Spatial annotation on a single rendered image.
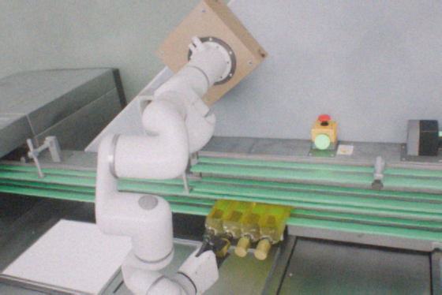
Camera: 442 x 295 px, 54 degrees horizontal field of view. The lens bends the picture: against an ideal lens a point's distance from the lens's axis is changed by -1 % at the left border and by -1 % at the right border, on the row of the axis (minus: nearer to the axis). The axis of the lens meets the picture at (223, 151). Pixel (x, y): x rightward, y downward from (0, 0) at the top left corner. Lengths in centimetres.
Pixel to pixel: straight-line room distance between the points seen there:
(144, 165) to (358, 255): 85
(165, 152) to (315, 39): 68
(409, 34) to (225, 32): 51
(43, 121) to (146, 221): 135
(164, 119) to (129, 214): 19
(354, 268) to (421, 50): 66
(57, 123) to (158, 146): 139
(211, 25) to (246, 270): 74
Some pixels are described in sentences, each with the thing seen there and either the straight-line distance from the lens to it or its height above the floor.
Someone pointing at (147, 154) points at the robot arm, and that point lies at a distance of 82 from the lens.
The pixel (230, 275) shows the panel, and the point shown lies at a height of 113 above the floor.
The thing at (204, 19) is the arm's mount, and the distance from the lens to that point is 131.
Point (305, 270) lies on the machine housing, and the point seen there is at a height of 102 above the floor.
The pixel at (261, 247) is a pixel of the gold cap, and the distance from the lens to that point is 122.
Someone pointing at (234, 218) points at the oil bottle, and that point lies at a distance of 131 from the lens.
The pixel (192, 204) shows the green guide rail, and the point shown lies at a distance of 153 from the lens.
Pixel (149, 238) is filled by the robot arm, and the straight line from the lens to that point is 85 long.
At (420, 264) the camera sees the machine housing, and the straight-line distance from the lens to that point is 145.
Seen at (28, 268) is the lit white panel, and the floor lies 126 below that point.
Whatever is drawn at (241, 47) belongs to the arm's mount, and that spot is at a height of 85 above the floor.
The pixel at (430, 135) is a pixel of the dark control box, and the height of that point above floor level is 84.
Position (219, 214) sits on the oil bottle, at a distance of 134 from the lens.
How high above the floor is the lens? 203
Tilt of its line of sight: 55 degrees down
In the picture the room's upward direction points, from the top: 142 degrees counter-clockwise
